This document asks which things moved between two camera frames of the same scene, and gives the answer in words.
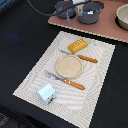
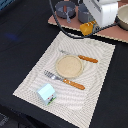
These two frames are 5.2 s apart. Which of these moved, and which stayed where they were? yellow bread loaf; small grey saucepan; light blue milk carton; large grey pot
Moved: yellow bread loaf
Stayed: light blue milk carton; large grey pot; small grey saucepan
